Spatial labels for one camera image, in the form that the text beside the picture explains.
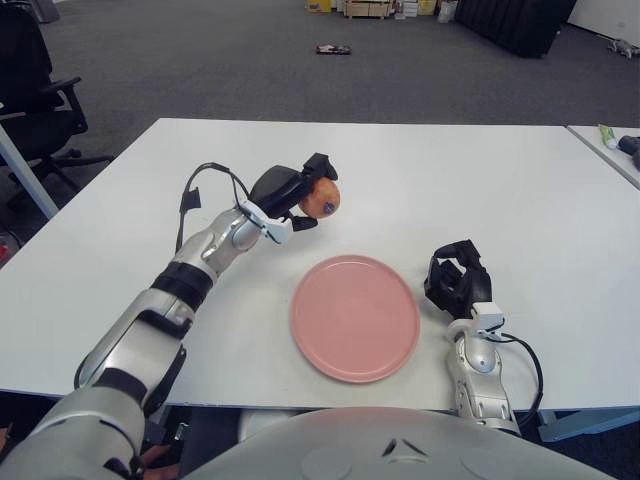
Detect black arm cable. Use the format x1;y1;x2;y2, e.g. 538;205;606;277
499;332;545;426
174;162;251;251

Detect grey cabinet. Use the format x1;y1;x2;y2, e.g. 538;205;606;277
22;0;60;24

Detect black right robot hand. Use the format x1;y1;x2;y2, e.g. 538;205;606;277
423;239;494;319

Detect grey robot torso shell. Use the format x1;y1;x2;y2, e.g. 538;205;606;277
182;407;609;480

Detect bystander bare hand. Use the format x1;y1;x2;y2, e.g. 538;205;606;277
142;443;175;469

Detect red yellow apple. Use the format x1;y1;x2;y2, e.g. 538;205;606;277
299;178;343;220

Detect pink round plate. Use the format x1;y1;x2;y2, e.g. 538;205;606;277
291;254;421;384

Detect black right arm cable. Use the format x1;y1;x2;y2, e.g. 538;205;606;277
499;332;545;426

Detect stacked cardboard boxes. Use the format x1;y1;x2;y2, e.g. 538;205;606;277
392;0;437;20

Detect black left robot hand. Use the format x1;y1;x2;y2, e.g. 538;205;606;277
248;152;340;234

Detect black office chair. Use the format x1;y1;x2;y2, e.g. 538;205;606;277
0;7;115;211

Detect grey blue table frame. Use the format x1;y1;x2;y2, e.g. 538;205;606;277
537;407;640;444

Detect black partition curtain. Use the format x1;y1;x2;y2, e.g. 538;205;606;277
453;0;577;59

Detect small grey quadruped robot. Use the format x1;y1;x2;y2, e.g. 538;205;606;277
606;38;636;59

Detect grey blue desk leg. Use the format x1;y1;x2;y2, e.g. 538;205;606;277
0;119;60;221

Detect wooden crate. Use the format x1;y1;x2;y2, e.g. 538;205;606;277
343;0;391;21

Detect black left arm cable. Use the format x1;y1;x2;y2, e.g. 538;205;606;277
174;162;251;251

